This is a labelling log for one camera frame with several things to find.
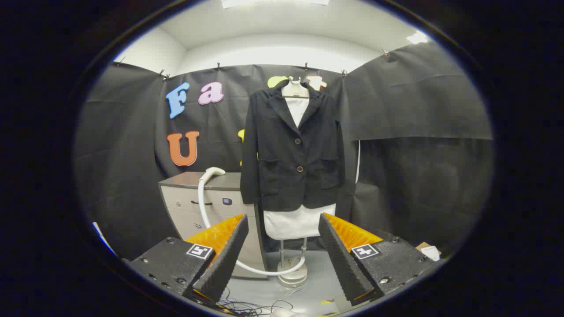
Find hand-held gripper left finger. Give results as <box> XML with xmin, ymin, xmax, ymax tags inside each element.
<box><xmin>128</xmin><ymin>214</ymin><xmax>249</xmax><ymax>306</ymax></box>

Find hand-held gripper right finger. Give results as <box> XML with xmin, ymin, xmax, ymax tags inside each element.
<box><xmin>318</xmin><ymin>213</ymin><xmax>441</xmax><ymax>306</ymax></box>

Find white garment steamer hose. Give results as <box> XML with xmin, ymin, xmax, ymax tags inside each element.
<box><xmin>197</xmin><ymin>176</ymin><xmax>307</xmax><ymax>277</ymax></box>

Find black blazer jacket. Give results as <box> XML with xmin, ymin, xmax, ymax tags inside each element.
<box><xmin>240</xmin><ymin>79</ymin><xmax>346</xmax><ymax>213</ymax></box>

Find white clothes hanger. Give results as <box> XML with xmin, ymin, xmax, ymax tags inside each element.
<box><xmin>281</xmin><ymin>76</ymin><xmax>310</xmax><ymax>99</ymax></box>

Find grey cabinet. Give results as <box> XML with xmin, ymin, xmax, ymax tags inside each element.
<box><xmin>159</xmin><ymin>172</ymin><xmax>268</xmax><ymax>280</ymax></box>

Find small cardboard box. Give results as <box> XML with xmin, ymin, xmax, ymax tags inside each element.
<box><xmin>415</xmin><ymin>241</ymin><xmax>441</xmax><ymax>261</ymax></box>

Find black backdrop cloth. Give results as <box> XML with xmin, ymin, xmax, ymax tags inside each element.
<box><xmin>75</xmin><ymin>42</ymin><xmax>494</xmax><ymax>260</ymax></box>

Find row of black backdrop clips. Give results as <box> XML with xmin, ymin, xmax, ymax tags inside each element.
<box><xmin>117</xmin><ymin>49</ymin><xmax>390</xmax><ymax>82</ymax></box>

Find long ceiling light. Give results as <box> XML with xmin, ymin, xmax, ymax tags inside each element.
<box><xmin>220</xmin><ymin>0</ymin><xmax>330</xmax><ymax>9</ymax></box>

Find black floor cables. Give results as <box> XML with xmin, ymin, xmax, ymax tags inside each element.
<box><xmin>218</xmin><ymin>286</ymin><xmax>296</xmax><ymax>317</ymax></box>

